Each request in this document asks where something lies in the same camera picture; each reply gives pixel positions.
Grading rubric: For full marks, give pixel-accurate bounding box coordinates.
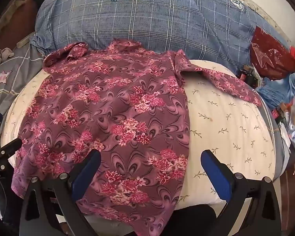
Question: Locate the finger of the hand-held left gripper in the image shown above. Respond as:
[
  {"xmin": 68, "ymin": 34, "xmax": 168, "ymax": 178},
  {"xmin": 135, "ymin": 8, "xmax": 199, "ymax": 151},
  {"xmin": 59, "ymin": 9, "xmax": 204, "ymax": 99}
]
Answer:
[{"xmin": 0, "ymin": 138, "xmax": 23, "ymax": 156}]

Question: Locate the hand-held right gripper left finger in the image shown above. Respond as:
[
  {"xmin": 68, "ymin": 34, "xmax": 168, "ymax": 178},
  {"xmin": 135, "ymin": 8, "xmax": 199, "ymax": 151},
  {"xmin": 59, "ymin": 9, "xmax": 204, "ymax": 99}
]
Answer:
[{"xmin": 19, "ymin": 149, "xmax": 102, "ymax": 236}]

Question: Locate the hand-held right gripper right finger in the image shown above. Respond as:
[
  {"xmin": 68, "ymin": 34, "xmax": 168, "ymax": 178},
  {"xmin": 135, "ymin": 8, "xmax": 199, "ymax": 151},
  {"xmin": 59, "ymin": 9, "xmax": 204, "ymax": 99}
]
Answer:
[{"xmin": 201, "ymin": 149, "xmax": 282, "ymax": 236}]

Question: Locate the maroon floral shirt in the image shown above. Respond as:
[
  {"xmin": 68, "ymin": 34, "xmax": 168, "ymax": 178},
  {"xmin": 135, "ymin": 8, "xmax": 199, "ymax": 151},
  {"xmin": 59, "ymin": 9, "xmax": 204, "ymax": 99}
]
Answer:
[{"xmin": 11, "ymin": 39, "xmax": 262, "ymax": 230}]

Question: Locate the cream leaf print mattress pad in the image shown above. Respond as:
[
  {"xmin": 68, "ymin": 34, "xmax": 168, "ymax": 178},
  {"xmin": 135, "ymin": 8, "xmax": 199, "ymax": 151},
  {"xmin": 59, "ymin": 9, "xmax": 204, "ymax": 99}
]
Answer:
[{"xmin": 1, "ymin": 59, "xmax": 276, "ymax": 228}]

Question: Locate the dark cloth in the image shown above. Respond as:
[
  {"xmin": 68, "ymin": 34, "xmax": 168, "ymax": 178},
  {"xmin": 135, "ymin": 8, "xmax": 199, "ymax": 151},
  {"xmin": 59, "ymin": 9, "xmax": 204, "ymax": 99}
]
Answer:
[{"xmin": 162, "ymin": 205, "xmax": 218, "ymax": 236}]

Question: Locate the grey star print blanket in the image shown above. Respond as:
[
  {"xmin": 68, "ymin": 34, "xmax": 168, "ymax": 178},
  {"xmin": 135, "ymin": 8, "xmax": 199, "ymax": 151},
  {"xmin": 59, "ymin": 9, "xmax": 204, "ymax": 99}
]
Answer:
[{"xmin": 0, "ymin": 43, "xmax": 46, "ymax": 150}]

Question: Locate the grey crumpled cloth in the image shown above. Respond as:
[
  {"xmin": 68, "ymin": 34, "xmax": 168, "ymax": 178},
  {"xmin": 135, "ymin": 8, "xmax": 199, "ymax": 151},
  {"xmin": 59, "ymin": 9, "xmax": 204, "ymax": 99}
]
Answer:
[{"xmin": 0, "ymin": 47, "xmax": 15, "ymax": 74}]

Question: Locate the dark bottle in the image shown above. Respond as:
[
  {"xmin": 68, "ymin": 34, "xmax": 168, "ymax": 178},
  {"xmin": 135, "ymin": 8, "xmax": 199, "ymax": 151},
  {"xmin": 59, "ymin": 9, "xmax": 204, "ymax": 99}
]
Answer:
[{"xmin": 239, "ymin": 65, "xmax": 259, "ymax": 87}]

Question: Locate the blue denim cloth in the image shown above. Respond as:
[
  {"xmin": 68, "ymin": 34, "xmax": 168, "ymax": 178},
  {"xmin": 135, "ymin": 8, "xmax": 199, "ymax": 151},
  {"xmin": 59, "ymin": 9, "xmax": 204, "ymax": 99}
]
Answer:
[{"xmin": 257, "ymin": 71, "xmax": 295, "ymax": 110}]

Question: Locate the red plastic bag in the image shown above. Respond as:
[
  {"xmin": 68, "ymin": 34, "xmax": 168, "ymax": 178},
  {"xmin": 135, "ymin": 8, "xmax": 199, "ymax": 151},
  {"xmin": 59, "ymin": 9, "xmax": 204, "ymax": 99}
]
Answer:
[{"xmin": 250, "ymin": 26, "xmax": 295, "ymax": 80}]

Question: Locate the beige cloth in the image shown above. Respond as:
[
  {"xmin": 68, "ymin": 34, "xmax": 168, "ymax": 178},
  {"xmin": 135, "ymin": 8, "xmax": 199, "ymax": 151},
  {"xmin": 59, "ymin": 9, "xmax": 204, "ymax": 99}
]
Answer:
[{"xmin": 0, "ymin": 0, "xmax": 27, "ymax": 31}]

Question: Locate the blue plaid pillow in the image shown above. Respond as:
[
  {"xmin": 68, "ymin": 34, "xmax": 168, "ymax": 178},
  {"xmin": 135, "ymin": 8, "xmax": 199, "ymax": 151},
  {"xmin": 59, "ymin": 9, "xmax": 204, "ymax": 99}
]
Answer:
[{"xmin": 29, "ymin": 0, "xmax": 289, "ymax": 75}]

